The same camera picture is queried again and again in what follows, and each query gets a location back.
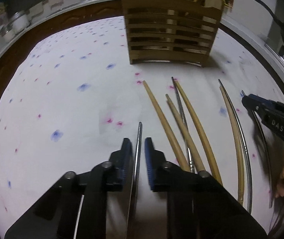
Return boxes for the glass jar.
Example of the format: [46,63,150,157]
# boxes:
[1,25,15,43]

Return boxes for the hanging dish cloth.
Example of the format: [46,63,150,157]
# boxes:
[29,2,43,17]
[48,0,63,9]

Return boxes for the wooden utensil holder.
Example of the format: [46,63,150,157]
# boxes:
[121,0,224,65]

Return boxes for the white metal pot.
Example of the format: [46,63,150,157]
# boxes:
[10,11,30,34]

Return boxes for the lower wooden cabinets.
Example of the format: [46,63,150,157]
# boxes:
[0,0,122,98]

